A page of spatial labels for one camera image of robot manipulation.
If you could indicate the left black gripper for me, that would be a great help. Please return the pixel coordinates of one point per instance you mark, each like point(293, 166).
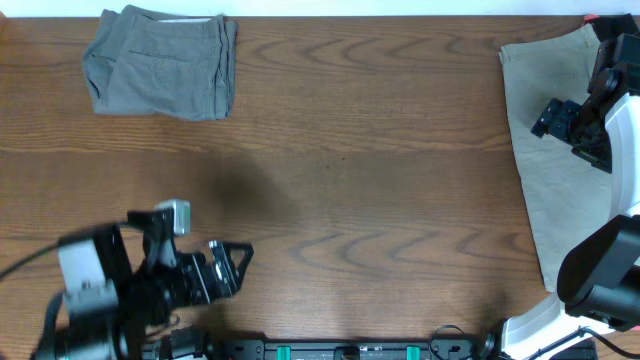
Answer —
point(198, 289)

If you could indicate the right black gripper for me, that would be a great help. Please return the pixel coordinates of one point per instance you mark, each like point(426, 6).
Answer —
point(558, 119)

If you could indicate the grey shorts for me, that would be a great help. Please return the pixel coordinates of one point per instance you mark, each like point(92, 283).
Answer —
point(143, 62)

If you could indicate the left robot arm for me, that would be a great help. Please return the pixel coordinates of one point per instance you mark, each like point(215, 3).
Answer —
point(124, 279)

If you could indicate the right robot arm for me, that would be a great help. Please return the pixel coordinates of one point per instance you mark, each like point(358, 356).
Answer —
point(597, 294)

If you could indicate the beige khaki shorts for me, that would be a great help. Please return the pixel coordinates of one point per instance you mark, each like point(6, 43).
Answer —
point(573, 188)

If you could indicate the pink red garment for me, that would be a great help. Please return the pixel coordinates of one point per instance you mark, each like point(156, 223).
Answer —
point(590, 18)

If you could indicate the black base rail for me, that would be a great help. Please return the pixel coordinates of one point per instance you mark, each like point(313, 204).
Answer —
point(345, 350)

